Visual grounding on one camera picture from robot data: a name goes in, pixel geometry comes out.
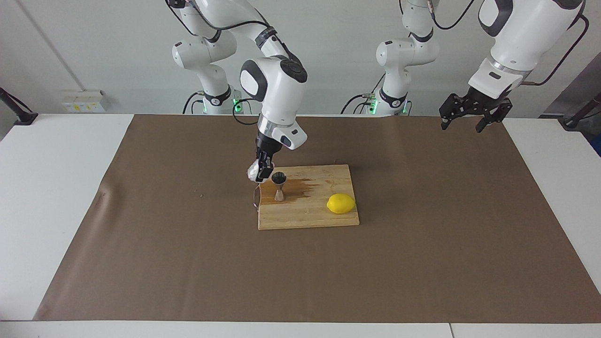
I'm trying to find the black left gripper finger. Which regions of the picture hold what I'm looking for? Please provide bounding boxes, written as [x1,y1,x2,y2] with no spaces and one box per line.
[475,99,513,134]
[439,93,465,131]

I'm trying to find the small clear glass cup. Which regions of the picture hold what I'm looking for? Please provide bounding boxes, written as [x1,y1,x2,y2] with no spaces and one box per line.
[247,158,270,184]

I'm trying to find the steel double jigger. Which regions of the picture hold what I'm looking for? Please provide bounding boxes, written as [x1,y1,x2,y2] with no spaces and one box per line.
[271,172,288,202]

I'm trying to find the wooden cutting board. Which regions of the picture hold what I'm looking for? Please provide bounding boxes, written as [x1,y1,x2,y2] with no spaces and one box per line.
[253,164,360,230]

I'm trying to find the black clamp stand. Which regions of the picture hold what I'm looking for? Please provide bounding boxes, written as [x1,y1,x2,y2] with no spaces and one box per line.
[559,92,601,131]
[0,87,39,126]

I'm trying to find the yellow lemon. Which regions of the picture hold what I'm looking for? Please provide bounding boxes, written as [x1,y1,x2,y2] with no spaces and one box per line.
[327,193,356,215]

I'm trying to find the dark brown panel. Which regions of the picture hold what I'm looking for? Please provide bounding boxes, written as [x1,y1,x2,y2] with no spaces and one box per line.
[538,52,601,118]

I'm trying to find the brown paper table mat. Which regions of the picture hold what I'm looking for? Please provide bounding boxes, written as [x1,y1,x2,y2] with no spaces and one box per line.
[33,114,601,324]

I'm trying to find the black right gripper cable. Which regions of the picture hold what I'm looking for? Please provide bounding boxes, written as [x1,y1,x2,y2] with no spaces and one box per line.
[164,0,289,127]

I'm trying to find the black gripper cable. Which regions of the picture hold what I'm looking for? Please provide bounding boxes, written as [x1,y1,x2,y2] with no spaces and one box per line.
[399,0,590,87]
[164,0,289,127]

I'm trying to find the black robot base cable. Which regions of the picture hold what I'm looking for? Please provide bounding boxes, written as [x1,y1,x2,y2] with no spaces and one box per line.
[182,92,207,115]
[340,75,390,115]

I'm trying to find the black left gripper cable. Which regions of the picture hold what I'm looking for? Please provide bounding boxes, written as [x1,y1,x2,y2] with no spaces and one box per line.
[399,0,590,87]

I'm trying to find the white wall socket panel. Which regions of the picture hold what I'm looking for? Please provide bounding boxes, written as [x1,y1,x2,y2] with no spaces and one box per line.
[61,90,106,113]

